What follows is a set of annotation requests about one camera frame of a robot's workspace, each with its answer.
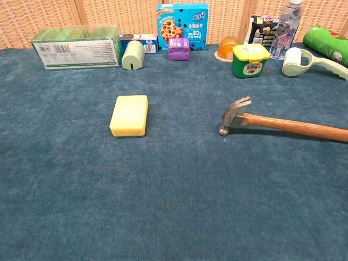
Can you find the green tissue box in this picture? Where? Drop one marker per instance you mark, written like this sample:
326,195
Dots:
79,53

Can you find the light green lint roller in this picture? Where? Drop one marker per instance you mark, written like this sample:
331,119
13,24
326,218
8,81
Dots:
292,62

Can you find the yellow sponge block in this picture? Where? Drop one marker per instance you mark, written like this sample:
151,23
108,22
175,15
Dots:
129,114

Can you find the green chips can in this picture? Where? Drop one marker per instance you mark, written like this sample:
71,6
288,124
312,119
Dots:
323,43

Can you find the blue table cloth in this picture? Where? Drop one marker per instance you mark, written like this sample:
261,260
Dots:
174,190

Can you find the woven folding screen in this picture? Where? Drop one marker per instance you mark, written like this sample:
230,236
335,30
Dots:
108,16

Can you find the light green cylinder case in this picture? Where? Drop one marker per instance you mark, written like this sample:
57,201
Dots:
133,55

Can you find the clear plastic water bottle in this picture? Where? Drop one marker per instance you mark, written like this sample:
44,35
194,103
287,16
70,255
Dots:
286,30

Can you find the blue chocolate chip cookie box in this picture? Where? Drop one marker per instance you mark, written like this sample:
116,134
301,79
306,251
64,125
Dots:
190,24

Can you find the small purple carton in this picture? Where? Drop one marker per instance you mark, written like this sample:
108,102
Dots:
178,50

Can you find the black and white snack pack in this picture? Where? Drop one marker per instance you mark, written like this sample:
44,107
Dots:
261,32

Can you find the blue sandwich cookie box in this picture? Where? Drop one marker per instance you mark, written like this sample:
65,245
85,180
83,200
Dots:
150,43

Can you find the green tub with yellow lid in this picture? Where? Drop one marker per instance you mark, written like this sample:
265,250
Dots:
248,63

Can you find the orange jelly cup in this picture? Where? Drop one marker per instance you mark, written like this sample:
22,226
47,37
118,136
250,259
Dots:
225,49

